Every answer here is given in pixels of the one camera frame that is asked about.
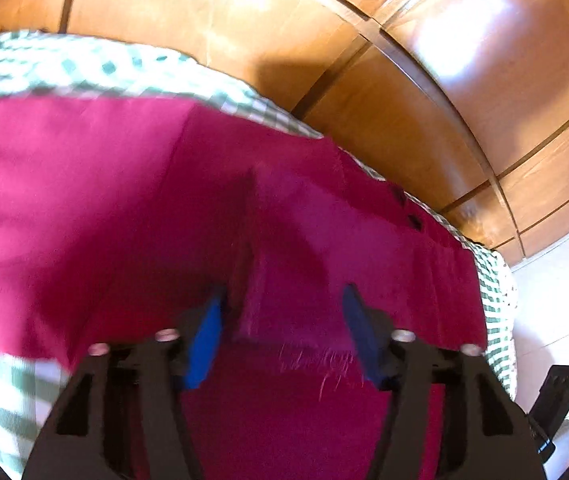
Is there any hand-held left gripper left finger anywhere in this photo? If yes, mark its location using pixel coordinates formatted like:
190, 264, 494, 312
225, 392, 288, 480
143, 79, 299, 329
22, 287, 228, 480

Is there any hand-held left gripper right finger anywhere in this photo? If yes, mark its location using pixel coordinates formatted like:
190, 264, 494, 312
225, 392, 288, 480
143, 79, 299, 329
341, 284, 547, 480

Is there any red garment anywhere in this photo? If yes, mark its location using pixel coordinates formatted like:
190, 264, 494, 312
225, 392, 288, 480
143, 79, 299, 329
0, 95, 490, 480

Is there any green checked bed sheet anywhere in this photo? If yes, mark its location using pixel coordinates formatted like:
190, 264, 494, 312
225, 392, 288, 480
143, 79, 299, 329
0, 30, 520, 480

